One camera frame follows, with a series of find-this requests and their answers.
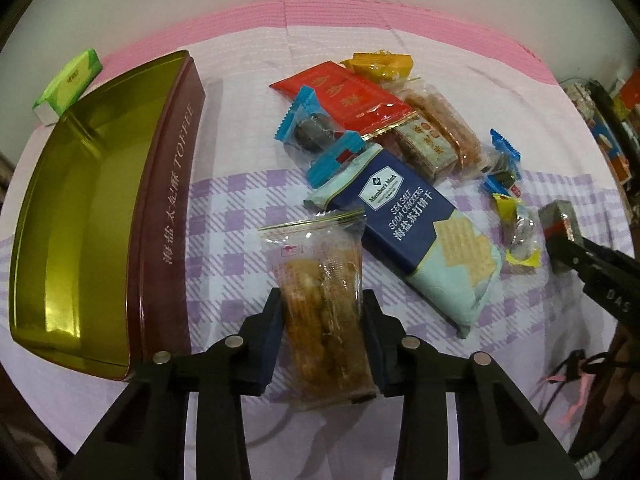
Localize brown labelled sesame cake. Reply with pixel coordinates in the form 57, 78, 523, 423
380, 115, 458, 182

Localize pink purple checked tablecloth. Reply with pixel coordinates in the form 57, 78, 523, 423
1, 0, 639, 479

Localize black sesame cake block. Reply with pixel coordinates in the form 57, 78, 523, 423
538, 200, 582, 245

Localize clear crispy cake pack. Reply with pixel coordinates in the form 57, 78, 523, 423
394, 77, 483, 176

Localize gold toffee tin box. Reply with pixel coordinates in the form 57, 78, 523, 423
9, 50, 205, 380

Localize yellow round cookie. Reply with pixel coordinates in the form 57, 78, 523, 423
492, 193, 541, 269

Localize blue round candy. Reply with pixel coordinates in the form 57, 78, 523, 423
483, 129, 522, 198

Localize orange yellow snack packet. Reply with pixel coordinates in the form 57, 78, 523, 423
341, 50, 413, 84

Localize blue soda cracker pack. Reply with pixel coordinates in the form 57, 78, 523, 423
306, 144, 502, 338

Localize clear peanut brittle bar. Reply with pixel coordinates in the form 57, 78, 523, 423
258, 209, 376, 410

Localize cluttered side shelf items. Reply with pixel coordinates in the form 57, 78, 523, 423
560, 77, 639, 197

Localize red snack packet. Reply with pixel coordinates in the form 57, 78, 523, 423
270, 61, 418, 140

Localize green tissue pack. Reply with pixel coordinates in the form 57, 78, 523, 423
32, 49, 103, 126

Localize blue dark candy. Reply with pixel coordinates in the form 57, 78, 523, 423
274, 86, 367, 188

